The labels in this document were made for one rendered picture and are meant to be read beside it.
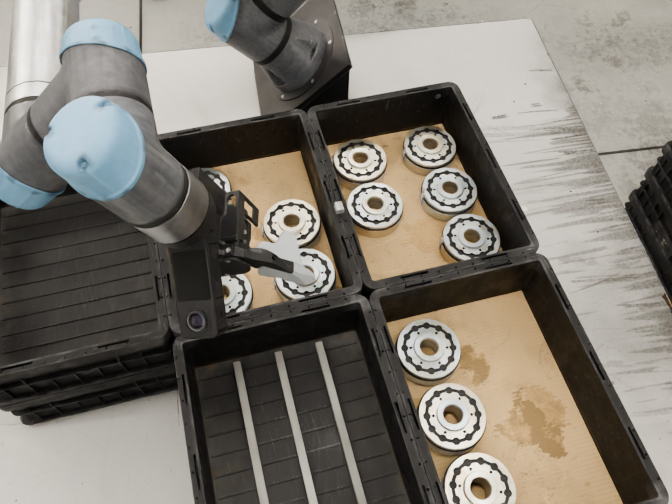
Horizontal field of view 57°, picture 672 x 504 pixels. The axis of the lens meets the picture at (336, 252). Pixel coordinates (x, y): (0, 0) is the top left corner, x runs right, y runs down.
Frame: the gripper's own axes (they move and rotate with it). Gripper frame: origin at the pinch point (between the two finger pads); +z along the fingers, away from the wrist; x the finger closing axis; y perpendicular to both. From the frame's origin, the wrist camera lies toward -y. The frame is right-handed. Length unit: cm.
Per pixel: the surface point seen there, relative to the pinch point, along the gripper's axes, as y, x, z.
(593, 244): 24, -47, 60
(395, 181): 32.2, -11.4, 34.7
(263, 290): 8.9, 10.4, 23.2
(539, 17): 173, -54, 162
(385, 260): 14.7, -9.5, 31.2
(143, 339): -2.8, 21.6, 6.7
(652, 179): 61, -71, 109
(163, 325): -0.6, 19.2, 7.9
